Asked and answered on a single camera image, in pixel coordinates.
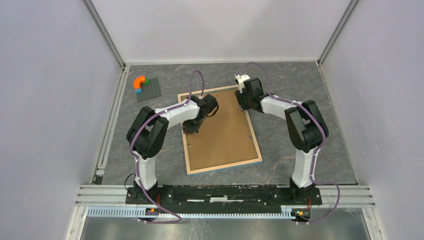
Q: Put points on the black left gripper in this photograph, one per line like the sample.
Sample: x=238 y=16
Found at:
x=187 y=127

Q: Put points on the light wooden picture frame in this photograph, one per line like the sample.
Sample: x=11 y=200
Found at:
x=188 y=159

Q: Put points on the grey building block baseplate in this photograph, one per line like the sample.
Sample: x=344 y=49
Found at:
x=149 y=91

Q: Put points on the orange curved toy block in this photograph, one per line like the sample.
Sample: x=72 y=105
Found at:
x=139 y=81

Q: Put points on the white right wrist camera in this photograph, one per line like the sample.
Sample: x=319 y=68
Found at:
x=240 y=80

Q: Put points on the brown cardboard backing board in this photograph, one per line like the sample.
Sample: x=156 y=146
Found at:
x=222 y=132

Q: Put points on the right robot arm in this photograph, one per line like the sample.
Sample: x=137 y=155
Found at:
x=306 y=126

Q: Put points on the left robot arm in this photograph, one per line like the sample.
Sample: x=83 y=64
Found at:
x=148 y=131

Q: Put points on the aluminium rail with cable comb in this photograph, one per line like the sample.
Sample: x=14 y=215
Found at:
x=113 y=201

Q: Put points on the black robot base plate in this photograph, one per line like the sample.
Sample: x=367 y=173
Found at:
x=224 y=199

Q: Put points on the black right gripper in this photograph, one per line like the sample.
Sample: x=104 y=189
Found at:
x=239 y=97

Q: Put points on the blue toy block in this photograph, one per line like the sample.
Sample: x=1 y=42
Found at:
x=138 y=90

